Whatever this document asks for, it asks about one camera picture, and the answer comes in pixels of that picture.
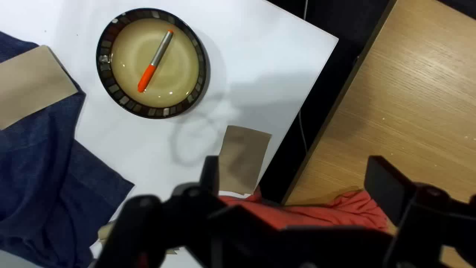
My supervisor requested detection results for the brown bowl with dark rim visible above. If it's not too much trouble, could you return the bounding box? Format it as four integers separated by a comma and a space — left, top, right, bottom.
96, 6, 210, 120

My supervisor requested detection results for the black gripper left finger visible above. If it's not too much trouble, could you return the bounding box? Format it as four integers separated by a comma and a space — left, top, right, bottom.
96, 155, 242, 268

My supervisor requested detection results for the crumpled brown paper piece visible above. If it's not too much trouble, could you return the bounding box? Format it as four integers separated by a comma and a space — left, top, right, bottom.
97, 220, 121, 247

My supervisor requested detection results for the navy blue cloth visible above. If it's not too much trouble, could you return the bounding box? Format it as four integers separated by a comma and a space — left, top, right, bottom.
0, 30, 136, 268

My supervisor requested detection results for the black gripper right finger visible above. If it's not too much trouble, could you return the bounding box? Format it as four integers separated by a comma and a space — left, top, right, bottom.
365, 155, 476, 268

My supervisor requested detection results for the red cloth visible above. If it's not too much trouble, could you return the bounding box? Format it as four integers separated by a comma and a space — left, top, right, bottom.
218, 186, 395, 235

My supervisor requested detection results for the orange capped silver marker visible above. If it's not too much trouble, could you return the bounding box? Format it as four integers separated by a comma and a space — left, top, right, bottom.
136, 28, 176, 94

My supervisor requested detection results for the light wooden desk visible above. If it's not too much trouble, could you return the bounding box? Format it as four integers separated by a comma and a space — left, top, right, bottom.
283, 0, 476, 268

